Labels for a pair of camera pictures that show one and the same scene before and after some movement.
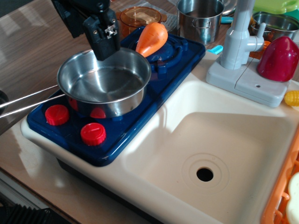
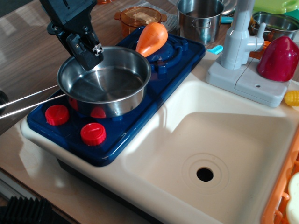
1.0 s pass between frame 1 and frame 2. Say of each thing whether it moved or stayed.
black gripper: moved
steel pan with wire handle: stayed
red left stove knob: stayed
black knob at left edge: stayed
